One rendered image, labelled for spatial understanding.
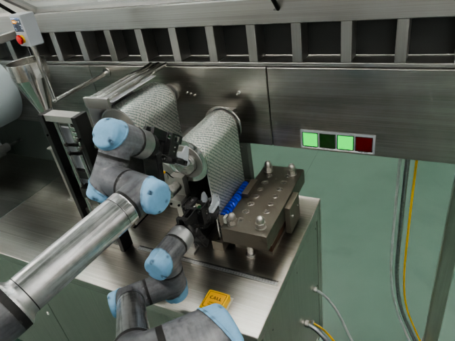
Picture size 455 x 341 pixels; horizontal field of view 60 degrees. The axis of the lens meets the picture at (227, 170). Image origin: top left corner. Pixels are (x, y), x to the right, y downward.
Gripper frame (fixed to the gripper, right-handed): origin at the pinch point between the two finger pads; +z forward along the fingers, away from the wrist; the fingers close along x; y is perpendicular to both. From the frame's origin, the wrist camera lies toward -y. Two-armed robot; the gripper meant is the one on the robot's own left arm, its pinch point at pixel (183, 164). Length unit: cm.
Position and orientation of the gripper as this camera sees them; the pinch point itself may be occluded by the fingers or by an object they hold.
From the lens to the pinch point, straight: 120.7
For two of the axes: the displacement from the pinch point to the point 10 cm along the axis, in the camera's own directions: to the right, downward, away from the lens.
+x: -8.9, -1.3, 4.4
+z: 4.2, 1.4, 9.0
